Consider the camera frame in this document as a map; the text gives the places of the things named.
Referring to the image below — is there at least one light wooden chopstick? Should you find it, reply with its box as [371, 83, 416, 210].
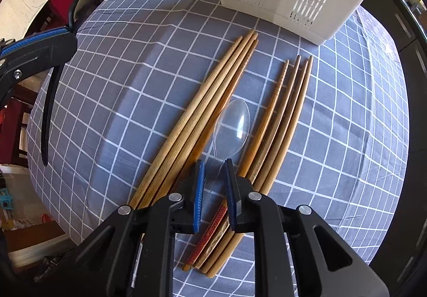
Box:
[130, 30, 258, 209]
[138, 30, 255, 207]
[129, 36, 242, 209]

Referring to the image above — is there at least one brown patterned wooden chopstick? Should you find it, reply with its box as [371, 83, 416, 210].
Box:
[180, 33, 258, 271]

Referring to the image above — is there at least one black plastic fork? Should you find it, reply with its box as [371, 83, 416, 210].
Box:
[41, 0, 101, 165]

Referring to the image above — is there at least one clear plastic spoon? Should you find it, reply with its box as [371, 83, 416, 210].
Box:
[205, 99, 250, 194]

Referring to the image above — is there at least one grey checked tablecloth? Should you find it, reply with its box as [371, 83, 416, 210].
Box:
[26, 0, 410, 297]

